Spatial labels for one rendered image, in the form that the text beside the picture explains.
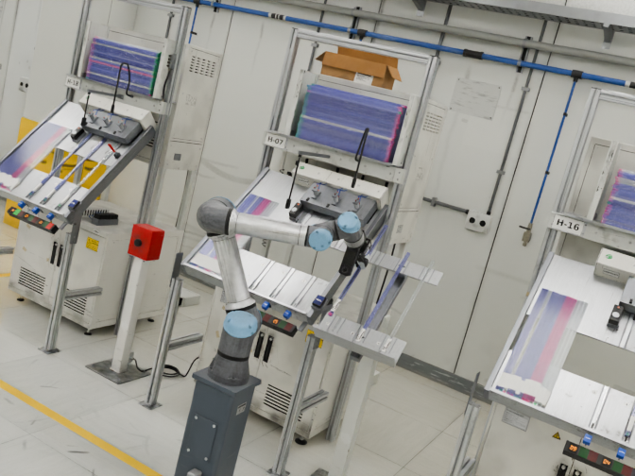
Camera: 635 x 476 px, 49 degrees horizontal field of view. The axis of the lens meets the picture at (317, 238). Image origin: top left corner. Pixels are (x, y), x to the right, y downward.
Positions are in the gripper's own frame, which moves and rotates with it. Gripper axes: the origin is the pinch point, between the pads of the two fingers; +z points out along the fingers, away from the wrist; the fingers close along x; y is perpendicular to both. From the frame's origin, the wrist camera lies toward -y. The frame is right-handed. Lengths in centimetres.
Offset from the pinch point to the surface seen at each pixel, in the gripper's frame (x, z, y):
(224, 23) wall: 228, 122, 200
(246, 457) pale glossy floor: 28, 58, -80
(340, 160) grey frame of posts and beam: 40, 23, 57
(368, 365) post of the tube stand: -12.9, 26.6, -28.3
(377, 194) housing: 17, 25, 47
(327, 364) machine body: 13, 57, -28
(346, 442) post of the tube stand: -13, 46, -57
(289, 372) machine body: 30, 64, -37
